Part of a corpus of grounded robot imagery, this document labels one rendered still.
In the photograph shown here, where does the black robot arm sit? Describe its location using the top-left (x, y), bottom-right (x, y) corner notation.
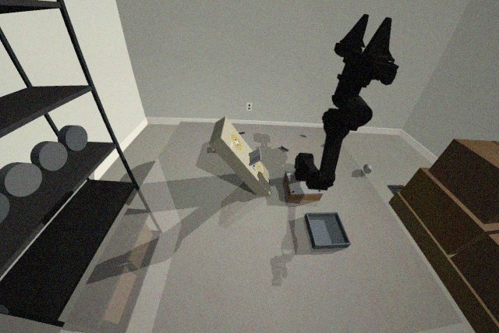
top-left (294, 85), bottom-right (373, 190)

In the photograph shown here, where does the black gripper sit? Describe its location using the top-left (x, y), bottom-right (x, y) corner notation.
top-left (334, 14), bottom-right (399, 91)

